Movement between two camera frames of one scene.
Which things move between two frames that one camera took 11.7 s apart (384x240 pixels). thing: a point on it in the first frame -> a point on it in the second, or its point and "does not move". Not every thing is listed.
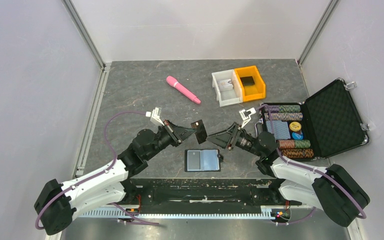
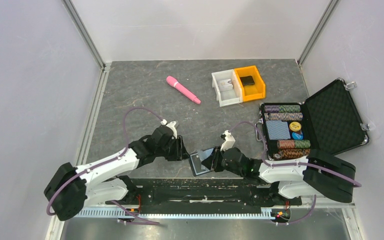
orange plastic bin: x=253 y=87 does not move
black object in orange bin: x=247 y=80 does not move
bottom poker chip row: x=298 y=153 does not move
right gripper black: x=227 y=138 -> x=212 y=161
